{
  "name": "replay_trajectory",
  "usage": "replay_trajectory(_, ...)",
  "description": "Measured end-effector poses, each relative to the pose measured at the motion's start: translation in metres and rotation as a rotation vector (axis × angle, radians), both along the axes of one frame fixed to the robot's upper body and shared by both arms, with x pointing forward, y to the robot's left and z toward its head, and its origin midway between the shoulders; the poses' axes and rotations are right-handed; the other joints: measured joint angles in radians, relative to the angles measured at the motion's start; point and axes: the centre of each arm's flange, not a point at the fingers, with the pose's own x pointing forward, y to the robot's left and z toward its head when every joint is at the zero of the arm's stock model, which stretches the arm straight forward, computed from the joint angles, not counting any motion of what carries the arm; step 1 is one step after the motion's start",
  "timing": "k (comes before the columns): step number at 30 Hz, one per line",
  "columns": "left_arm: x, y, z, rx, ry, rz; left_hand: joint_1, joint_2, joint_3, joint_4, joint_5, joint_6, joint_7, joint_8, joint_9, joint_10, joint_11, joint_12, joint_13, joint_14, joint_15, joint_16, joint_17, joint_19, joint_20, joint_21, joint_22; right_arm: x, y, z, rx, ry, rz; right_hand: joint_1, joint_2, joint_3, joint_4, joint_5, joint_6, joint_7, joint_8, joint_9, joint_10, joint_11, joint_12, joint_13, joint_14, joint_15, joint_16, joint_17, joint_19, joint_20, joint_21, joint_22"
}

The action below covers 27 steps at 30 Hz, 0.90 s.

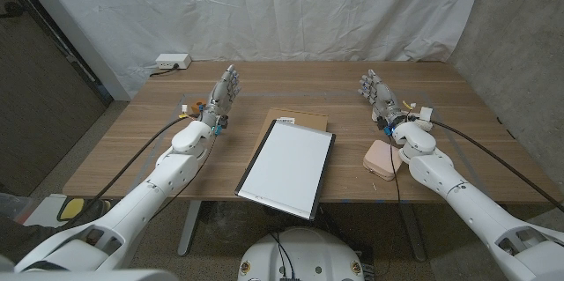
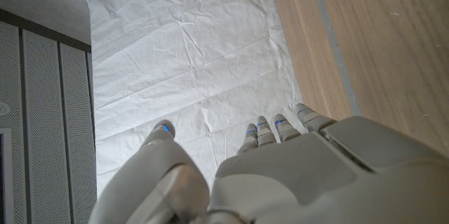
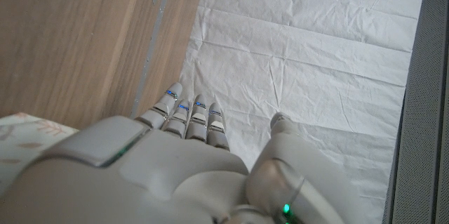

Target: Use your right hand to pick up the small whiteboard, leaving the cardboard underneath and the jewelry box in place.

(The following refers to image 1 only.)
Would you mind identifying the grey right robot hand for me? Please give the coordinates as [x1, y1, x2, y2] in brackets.
[358, 69, 409, 130]

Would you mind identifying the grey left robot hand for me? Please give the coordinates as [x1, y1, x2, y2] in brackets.
[201, 64, 242, 129]

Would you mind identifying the small black-framed whiteboard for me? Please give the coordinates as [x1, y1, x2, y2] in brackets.
[234, 118, 337, 222]

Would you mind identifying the pink jewelry box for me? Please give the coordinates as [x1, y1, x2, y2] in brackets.
[362, 139, 404, 182]

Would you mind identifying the brown cardboard box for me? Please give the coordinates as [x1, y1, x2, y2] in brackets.
[253, 107, 330, 163]

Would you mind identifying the white power strip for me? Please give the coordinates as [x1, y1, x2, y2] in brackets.
[155, 53, 193, 70]

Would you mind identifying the white backdrop cloth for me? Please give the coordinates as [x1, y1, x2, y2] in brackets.
[26, 0, 491, 101]

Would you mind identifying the grey table leg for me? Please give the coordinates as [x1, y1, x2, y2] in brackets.
[176, 200, 203, 257]
[398, 203, 427, 263]

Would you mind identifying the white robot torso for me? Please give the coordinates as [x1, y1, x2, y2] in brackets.
[236, 226, 366, 281]

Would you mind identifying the yellow and black floor object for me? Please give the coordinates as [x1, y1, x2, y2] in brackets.
[56, 196, 85, 223]

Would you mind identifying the clear plastic bin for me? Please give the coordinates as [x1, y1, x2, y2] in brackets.
[0, 192, 34, 221]

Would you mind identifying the black power strip cable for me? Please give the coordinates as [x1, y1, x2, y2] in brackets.
[148, 64, 180, 78]

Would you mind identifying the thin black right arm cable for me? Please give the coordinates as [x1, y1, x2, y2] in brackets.
[386, 134, 404, 229]

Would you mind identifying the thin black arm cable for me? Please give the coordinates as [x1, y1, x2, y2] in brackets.
[386, 134, 404, 229]
[149, 133, 218, 220]

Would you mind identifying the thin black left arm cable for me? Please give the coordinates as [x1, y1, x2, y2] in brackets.
[149, 133, 218, 220]

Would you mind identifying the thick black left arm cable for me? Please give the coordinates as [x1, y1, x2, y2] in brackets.
[56, 113, 204, 229]

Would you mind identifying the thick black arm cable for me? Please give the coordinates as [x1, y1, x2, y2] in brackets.
[56, 113, 204, 229]
[429, 118, 564, 214]

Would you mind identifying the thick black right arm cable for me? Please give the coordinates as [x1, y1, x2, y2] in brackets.
[429, 118, 564, 214]

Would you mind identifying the black torso cable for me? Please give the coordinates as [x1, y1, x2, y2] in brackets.
[269, 231, 288, 280]

